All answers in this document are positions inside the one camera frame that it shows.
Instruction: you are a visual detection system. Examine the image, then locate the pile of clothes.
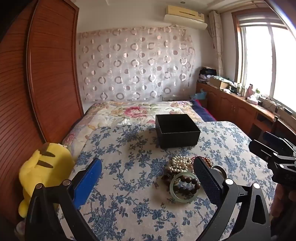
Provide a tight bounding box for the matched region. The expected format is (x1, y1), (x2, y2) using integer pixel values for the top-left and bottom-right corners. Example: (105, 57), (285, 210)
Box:
(198, 67), (219, 82)

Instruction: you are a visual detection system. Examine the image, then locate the white pearl bracelet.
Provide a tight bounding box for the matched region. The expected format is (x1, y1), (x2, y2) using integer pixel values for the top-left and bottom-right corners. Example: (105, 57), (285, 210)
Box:
(167, 155), (194, 174)

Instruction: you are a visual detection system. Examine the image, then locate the silver metal bangle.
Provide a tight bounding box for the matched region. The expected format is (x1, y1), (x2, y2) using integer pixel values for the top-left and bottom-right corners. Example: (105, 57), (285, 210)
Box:
(211, 165), (227, 179)

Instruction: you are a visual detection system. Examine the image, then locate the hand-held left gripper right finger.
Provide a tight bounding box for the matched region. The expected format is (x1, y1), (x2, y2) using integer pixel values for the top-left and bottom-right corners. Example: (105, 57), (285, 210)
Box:
(193, 156), (271, 241)

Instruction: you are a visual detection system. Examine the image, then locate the dark blue and red blanket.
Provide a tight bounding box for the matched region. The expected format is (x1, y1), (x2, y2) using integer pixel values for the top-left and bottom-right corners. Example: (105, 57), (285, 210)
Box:
(191, 99), (217, 122)

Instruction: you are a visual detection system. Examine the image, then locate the pale patterned window curtain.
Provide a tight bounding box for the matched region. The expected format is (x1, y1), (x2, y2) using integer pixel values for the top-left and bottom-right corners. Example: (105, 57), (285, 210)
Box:
(209, 10), (225, 78)

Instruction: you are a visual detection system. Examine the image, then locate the red-brown bead bracelet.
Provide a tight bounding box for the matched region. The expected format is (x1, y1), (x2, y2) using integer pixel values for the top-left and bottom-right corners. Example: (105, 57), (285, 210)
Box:
(191, 156), (213, 169)

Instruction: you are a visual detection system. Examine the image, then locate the pink floral blanket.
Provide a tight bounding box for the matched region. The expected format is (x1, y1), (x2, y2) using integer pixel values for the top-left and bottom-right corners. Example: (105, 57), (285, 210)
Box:
(61, 100), (201, 158)

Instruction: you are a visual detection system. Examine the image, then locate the blue floral quilt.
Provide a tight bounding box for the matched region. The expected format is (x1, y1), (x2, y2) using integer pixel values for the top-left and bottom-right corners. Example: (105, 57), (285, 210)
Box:
(57, 120), (278, 241)

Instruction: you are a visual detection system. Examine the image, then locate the dark wooden bead bracelet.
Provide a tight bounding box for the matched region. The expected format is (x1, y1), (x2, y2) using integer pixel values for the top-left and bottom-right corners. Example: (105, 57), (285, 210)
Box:
(162, 173), (201, 197)

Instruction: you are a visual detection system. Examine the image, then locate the wall air conditioner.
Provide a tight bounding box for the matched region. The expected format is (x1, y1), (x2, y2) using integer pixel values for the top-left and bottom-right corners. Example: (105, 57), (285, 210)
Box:
(164, 5), (208, 29)

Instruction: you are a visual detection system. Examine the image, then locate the long wooden cabinet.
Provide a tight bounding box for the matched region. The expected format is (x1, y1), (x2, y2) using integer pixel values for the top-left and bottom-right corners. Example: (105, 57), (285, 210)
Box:
(196, 82), (296, 149)

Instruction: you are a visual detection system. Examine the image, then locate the yellow plush toy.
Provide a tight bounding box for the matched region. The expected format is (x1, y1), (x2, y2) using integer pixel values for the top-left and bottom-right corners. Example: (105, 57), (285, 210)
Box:
(18, 142), (75, 218)

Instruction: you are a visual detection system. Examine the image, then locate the cardboard box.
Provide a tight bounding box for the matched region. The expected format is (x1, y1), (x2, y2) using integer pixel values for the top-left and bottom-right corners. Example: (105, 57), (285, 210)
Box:
(209, 76), (230, 90)

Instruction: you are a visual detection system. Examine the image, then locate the circle patterned curtain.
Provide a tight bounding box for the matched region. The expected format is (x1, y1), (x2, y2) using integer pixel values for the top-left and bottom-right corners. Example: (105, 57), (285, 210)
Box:
(76, 26), (196, 102)

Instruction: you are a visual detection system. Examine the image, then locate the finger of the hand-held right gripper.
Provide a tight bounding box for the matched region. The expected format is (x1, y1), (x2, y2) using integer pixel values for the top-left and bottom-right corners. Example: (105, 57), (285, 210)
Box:
(263, 131), (296, 154)
(248, 138), (296, 171)

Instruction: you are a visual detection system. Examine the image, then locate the window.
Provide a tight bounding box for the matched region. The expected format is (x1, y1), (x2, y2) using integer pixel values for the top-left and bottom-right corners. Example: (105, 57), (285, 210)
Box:
(231, 8), (296, 109)

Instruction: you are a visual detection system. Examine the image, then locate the pale green jade bangle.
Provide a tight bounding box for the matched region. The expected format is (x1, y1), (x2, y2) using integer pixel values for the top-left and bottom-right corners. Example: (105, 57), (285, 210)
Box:
(169, 173), (204, 204)

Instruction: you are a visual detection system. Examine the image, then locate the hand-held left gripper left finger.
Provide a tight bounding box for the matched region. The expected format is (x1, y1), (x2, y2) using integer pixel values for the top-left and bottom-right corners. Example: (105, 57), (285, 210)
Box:
(25, 158), (102, 241)

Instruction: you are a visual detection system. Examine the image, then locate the person's right hand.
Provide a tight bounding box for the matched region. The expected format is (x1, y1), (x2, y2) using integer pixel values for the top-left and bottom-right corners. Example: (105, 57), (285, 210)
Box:
(270, 185), (288, 218)

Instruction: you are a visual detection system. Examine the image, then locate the black square box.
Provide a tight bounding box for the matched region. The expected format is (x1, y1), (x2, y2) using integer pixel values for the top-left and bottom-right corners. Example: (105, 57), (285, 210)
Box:
(155, 113), (201, 149)

